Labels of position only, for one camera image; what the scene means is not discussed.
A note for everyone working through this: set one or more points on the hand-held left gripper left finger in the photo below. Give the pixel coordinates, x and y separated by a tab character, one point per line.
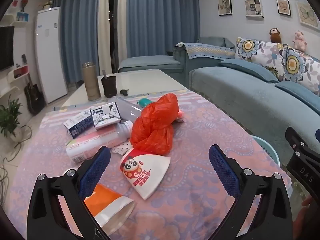
96	170

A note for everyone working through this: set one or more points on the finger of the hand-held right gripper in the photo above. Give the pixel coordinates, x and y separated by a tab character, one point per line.
301	170

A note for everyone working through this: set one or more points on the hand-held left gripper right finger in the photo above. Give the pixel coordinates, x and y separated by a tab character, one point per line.
222	170

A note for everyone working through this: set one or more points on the pink label plastic bottle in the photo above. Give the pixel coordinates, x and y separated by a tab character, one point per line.
90	145

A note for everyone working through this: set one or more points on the polka dot paper wrapper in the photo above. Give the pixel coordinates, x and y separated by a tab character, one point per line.
122	148

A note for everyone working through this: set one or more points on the orange white paper cup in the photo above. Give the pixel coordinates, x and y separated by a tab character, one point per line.
112	205

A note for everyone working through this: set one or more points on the light blue plastic bin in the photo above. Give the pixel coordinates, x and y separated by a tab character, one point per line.
268	147

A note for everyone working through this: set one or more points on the grey white drink carton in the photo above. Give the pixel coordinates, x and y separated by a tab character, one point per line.
112	108
102	123

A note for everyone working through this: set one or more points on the blue white drink carton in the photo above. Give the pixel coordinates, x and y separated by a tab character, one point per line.
80	125

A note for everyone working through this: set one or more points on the white panda paper bag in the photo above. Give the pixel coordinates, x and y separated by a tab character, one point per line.
145	175

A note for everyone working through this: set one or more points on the clear crushed plastic bottle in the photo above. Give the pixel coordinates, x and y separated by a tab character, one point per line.
130	110

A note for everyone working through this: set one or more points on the red plastic bag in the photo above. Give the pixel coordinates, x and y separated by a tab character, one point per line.
155	122

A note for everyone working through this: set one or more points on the teal packet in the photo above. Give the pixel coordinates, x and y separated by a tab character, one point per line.
145	102

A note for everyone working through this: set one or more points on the person's right hand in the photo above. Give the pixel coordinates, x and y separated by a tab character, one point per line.
303	212

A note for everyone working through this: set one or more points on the pink floral table cloth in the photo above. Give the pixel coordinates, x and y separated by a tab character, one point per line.
200	135

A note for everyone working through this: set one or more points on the blue pillow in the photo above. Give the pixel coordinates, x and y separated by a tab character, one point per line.
300	92
247	70

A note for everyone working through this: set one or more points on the teal sofa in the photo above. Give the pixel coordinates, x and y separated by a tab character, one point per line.
225	92

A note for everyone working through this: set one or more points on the black key fob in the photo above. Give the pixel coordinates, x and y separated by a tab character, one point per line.
124	92

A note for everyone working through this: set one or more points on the dark brown cup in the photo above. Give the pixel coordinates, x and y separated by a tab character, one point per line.
109	87

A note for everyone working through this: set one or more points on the beige thermos flask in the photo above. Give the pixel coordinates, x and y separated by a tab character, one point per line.
91	82

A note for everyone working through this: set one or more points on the black acoustic guitar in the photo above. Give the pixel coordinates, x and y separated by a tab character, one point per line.
33	97

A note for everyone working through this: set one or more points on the utensil in brown cup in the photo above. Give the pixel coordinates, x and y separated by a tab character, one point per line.
104	73

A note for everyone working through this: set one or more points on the green potted plant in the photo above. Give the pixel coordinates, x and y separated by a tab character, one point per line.
10	117

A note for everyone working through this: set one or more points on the floral cushion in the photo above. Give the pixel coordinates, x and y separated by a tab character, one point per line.
300	67
260	52

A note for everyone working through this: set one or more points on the patterned sofa armrest cover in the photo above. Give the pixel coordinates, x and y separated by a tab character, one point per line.
207	50

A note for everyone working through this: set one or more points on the red box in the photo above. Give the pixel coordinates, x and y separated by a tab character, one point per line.
21	72

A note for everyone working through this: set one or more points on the white refrigerator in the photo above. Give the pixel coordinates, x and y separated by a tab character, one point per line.
50	55

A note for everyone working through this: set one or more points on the pink pig plush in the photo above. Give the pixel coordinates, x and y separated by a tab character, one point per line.
300	41

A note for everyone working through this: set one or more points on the brown monkey plush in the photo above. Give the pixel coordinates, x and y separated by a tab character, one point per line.
275	35

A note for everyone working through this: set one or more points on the white sheer curtain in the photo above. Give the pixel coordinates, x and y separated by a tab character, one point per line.
122	25
103	30

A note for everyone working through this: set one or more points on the black television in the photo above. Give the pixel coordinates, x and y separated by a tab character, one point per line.
6	48

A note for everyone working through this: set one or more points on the red round ornament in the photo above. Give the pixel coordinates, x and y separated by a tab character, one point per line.
24	2

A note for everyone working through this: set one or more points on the white curved wall shelf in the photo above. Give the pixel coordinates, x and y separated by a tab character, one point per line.
15	82

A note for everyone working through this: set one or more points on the butterfly picture frame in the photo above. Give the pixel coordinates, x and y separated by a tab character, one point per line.
308	15

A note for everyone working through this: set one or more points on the square black picture frame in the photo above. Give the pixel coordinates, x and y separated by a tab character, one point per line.
283	7

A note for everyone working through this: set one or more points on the white picture frame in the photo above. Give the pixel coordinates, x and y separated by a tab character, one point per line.
254	8

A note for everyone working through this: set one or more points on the tall black picture frame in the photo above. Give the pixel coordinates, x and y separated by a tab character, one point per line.
224	3

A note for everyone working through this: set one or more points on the blue photo frame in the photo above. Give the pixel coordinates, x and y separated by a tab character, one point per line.
22	16

